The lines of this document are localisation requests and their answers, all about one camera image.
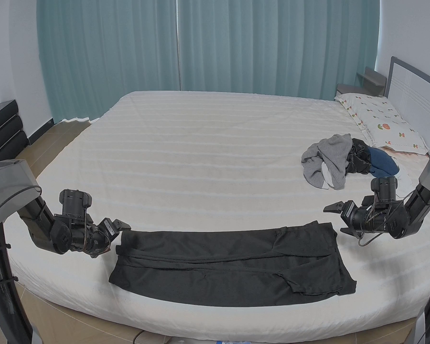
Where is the blue-green curtain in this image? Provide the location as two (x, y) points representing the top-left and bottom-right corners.
(177, 0), (380, 101)
(37, 0), (181, 124)

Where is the black T-shirt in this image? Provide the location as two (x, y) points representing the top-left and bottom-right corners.
(108, 221), (357, 306)

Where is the bed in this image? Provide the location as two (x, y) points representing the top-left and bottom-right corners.
(3, 56), (430, 341)

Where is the dark blue garment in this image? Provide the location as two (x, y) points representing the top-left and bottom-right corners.
(367, 147), (400, 178)

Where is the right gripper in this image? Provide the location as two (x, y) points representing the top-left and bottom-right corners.
(323, 200), (374, 238)

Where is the white garment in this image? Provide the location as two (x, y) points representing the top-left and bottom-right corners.
(394, 172), (413, 198)

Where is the grey garment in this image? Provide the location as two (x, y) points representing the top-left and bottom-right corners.
(301, 134), (353, 191)

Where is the white printed pillow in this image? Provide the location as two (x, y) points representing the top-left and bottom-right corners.
(334, 92), (430, 155)

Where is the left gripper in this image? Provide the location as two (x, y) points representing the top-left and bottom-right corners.
(89, 217), (132, 249)

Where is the black glossy garment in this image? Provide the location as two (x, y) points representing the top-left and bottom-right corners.
(346, 138), (373, 175)

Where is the grey bedside table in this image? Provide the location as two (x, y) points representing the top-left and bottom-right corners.
(336, 67), (387, 97)

